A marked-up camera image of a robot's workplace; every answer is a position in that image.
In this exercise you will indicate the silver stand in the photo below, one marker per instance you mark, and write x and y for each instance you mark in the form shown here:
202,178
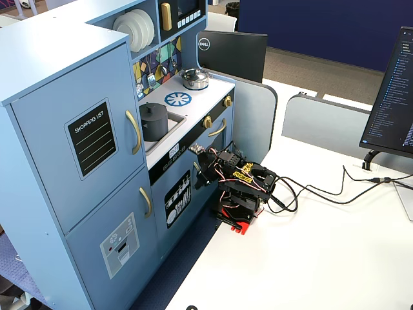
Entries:
406,203

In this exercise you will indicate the blue oven door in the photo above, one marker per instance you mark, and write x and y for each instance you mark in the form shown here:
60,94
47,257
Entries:
222,145

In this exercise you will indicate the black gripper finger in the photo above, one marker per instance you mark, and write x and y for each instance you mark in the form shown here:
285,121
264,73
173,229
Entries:
199,181

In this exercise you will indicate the blue toy kitchen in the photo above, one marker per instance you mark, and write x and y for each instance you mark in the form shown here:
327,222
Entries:
48,48

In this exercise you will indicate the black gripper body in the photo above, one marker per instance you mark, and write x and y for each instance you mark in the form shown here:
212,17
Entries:
204,165

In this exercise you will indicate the blue dishwasher door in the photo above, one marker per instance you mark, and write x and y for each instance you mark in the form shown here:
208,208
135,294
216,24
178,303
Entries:
158,193

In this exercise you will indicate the steel slotted spatula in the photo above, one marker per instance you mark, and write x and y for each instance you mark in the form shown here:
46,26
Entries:
151,82

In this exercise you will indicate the red table clamp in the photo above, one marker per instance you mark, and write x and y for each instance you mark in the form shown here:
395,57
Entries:
240,224

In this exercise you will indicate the steel ladle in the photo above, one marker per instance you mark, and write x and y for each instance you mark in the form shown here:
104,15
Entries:
164,71

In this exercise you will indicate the white plate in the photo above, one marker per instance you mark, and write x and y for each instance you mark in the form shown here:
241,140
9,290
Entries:
146,29
127,32
152,27

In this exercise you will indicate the gray desk divider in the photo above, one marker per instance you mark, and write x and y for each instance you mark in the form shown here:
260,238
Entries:
255,113
322,122

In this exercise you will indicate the gray sink basin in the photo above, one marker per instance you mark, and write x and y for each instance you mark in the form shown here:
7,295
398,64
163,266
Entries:
175,124

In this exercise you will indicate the gray round lid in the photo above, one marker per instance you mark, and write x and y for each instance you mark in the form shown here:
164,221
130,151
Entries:
158,113

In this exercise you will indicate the black dishwasher sticker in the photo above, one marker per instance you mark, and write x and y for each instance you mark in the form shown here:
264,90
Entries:
177,193

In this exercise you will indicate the black shopping list board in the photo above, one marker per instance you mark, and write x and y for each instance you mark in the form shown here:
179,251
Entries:
93,145

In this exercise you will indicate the steel pot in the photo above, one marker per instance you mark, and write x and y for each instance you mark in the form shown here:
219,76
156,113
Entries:
193,84

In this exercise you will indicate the monitor showing code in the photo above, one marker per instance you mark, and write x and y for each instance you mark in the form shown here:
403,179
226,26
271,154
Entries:
393,97

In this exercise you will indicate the gold stove knob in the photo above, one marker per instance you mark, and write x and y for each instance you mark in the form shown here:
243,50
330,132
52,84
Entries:
228,101
207,121

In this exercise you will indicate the gray toy pot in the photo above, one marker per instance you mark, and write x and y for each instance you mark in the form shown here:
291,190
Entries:
155,129

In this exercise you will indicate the black trash bin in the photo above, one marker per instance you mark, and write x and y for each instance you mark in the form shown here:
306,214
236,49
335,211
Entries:
232,9

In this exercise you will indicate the black Dell monitor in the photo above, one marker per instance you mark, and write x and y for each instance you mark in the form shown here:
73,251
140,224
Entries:
232,55

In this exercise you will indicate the steel skimmer spoon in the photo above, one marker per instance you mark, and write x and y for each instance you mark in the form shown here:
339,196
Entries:
139,90

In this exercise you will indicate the tall blue fridge door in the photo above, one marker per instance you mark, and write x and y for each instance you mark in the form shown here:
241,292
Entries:
38,145

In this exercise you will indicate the glass steel pot lid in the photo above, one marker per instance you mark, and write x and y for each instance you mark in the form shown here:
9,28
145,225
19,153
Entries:
200,76

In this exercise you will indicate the blue fridge door with dispenser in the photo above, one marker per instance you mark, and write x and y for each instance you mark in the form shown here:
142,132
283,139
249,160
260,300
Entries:
93,232

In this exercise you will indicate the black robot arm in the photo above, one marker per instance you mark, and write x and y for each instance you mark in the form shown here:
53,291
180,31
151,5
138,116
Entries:
245,193

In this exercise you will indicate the gray water dispenser panel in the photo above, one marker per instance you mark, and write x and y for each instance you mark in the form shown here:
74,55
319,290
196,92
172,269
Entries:
111,258

